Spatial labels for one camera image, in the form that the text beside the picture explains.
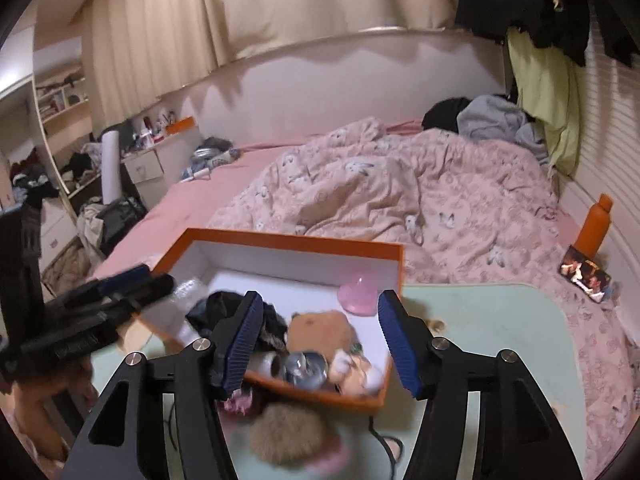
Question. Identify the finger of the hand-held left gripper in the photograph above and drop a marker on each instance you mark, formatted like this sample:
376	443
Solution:
147	292
120	279

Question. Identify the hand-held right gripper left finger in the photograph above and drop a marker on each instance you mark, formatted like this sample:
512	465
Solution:
245	345

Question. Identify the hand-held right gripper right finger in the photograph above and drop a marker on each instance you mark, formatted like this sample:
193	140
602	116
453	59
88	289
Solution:
400	350

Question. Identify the shiny silver metal cone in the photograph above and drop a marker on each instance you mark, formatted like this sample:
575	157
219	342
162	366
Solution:
305	370

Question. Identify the orange cardboard box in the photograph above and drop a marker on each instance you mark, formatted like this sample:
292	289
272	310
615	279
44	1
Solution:
275	270

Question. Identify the person's left forearm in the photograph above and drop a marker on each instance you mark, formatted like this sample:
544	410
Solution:
55	410

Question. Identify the small white object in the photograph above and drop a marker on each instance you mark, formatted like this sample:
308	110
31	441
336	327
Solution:
262	364

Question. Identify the dark cloth bundle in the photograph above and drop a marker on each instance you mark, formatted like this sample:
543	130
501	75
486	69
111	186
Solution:
225	310

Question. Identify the brown patterned cloth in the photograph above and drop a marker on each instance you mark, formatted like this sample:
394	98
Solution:
67	267

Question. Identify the small brown trinket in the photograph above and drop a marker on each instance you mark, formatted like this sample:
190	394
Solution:
436	326

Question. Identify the white drawer unit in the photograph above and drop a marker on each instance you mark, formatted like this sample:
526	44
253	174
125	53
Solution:
57	230

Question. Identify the black bag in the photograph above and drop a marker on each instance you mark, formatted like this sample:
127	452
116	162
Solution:
120	225

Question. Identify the beige cloth heap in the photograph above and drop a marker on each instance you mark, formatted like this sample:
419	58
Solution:
90	230

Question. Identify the pink frilly cloth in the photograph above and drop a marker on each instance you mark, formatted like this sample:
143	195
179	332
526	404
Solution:
240	402

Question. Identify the pink heart-shaped dish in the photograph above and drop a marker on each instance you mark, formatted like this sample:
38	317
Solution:
357	297

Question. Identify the brown plush toy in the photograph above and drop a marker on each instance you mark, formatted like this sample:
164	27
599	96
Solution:
320	330

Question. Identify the mint green lap table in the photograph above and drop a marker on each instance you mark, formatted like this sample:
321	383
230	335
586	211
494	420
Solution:
490	340

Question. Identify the dark clothes pile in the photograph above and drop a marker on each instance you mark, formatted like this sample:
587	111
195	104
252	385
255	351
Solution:
35	180

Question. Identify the tan fluffy pompom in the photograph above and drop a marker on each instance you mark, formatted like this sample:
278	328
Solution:
290	432

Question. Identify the pink bed sheet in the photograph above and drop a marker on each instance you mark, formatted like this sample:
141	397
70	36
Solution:
200	205

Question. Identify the white paper roll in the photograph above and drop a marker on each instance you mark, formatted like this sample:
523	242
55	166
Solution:
111	170

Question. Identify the white nightstand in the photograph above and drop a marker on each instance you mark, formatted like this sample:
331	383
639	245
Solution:
145	167

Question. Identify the group of small bottles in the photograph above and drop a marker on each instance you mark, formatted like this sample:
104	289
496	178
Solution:
147	132

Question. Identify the grey blue cloth bundle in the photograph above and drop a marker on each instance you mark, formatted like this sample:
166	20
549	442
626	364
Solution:
212	157

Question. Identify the pink printed blanket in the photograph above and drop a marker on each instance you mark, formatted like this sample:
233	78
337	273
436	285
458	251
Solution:
375	195

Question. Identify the white bookshelf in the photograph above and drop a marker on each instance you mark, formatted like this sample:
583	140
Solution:
65	115

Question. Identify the small orange box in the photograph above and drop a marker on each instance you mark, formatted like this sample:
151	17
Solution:
180	125

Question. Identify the photo card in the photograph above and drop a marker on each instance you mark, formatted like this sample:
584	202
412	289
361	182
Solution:
585	272

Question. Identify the orange bottle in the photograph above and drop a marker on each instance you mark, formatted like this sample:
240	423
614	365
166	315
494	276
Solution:
595	230

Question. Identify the black cloth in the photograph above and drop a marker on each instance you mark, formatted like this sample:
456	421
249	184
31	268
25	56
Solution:
442	112

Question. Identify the light green hanging cloth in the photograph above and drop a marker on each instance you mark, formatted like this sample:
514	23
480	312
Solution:
545	90

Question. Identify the beige curtain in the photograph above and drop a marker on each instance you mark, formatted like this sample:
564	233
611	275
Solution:
250	10

